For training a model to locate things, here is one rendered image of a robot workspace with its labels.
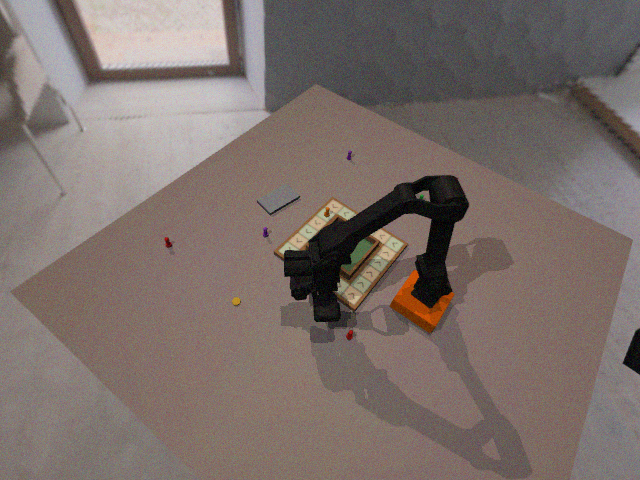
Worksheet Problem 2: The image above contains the square ring of arrow tiles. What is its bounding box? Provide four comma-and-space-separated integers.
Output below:
274, 197, 408, 311

